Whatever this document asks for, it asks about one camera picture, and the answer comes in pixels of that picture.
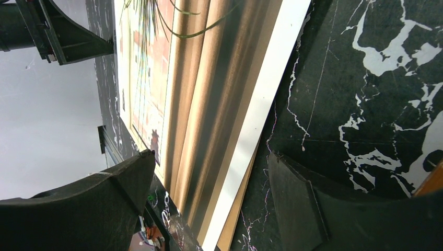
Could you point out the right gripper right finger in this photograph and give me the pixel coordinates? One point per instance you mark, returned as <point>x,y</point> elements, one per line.
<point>316,213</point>

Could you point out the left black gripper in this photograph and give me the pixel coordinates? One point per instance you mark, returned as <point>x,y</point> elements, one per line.
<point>41,24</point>

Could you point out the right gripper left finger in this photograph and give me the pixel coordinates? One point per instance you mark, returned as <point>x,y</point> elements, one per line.
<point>98,212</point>

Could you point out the brown cardboard backing board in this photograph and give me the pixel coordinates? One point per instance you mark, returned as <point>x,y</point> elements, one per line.
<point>227,234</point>

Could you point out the brown wooden picture frame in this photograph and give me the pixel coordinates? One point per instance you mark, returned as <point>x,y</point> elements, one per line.
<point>432,183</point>

